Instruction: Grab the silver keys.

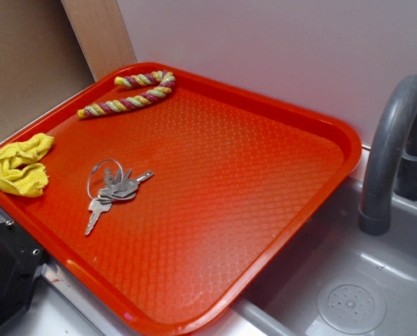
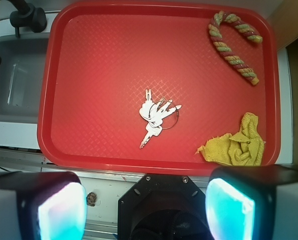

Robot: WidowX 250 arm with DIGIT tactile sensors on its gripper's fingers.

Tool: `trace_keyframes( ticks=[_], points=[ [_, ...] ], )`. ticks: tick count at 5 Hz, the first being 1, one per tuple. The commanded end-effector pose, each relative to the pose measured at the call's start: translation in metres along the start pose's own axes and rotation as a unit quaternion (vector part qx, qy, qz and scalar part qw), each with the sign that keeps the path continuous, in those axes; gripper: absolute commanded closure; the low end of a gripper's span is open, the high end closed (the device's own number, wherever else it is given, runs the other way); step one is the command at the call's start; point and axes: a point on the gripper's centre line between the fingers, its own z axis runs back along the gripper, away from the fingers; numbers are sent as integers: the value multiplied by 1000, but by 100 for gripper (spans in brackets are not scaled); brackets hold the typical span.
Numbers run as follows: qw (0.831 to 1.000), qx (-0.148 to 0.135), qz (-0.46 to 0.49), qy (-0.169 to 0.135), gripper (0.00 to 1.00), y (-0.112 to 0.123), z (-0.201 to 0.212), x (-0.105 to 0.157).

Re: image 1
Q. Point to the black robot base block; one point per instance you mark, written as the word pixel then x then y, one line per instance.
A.
pixel 21 260

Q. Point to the red plastic tray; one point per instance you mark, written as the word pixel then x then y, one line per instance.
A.
pixel 236 177

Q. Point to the grey plastic sink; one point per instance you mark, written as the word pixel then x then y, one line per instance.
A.
pixel 333 279

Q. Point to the light wooden board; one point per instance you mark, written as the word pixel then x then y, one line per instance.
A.
pixel 101 33

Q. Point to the grey curved faucet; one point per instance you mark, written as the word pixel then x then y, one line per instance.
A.
pixel 392 164

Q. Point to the yellow crumpled cloth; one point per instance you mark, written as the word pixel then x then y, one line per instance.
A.
pixel 21 171

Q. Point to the twisted multicolour rope toy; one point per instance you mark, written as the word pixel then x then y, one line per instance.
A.
pixel 160 84

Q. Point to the silver keys on ring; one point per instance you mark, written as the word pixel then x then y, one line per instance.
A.
pixel 118 187

